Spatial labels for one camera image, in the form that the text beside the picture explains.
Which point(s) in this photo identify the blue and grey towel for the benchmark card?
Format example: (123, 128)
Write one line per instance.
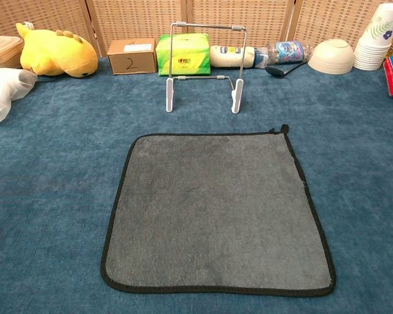
(216, 212)

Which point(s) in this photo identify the cream mayonnaise bottle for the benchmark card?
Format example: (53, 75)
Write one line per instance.
(226, 57)

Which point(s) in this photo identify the clear plastic water bottle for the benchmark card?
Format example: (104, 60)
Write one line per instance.
(288, 52)

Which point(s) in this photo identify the yellow plush dinosaur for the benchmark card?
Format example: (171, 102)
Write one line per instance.
(55, 52)

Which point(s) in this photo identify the green tissue pack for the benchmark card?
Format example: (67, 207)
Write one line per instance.
(190, 49)

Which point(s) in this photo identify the dark spoon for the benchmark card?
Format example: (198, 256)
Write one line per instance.
(275, 72)

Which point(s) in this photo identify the small cardboard box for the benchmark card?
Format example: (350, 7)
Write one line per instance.
(131, 60)

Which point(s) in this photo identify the blue carpet table cover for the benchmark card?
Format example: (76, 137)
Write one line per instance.
(52, 196)

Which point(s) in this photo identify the woven folding screen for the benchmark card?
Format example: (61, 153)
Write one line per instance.
(134, 19)

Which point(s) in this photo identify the beige upturned bowl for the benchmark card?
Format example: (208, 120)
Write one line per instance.
(330, 57)

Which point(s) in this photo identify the white plastic bag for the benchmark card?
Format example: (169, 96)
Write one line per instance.
(3, 88)

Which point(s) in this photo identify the stack of white paper cups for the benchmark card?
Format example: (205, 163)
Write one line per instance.
(373, 49)

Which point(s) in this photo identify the beige lidded food container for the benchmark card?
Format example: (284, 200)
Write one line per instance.
(3, 49)

